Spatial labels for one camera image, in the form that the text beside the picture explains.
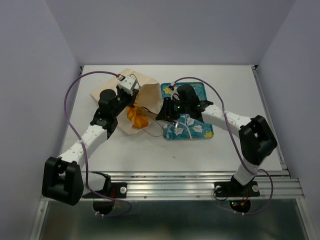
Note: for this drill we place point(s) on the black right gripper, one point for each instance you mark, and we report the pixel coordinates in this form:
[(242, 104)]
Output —
[(166, 112)]

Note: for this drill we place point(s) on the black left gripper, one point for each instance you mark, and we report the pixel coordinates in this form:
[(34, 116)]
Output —
[(131, 97)]

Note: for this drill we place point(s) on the metal tongs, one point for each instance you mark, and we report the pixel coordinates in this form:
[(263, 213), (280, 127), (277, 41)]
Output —
[(147, 113)]

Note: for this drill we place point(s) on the beige paper bag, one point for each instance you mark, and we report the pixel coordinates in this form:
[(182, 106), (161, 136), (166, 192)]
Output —
[(149, 96)]

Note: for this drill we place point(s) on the orange twisted fake bread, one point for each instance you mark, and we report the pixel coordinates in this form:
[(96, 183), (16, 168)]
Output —
[(138, 121)]

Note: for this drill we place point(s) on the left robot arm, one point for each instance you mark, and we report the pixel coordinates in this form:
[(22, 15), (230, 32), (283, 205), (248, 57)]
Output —
[(63, 180)]

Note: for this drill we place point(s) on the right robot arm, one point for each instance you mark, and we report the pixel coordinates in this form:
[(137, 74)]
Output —
[(257, 140)]

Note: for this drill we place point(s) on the teal floral tray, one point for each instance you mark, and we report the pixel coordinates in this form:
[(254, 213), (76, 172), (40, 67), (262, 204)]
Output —
[(187, 128)]

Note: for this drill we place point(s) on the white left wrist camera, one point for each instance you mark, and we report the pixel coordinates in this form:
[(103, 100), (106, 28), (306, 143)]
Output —
[(128, 84)]

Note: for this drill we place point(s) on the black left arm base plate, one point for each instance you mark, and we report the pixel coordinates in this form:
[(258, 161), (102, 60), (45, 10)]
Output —
[(102, 184)]

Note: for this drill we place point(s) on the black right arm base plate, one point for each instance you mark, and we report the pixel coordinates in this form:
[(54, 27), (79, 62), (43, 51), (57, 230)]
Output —
[(228, 189)]

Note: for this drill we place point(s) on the aluminium front frame rail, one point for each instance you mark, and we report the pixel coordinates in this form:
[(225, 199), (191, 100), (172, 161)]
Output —
[(199, 185)]

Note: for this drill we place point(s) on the aluminium table edge rail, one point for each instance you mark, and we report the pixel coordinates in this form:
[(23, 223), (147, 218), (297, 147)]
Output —
[(270, 121)]

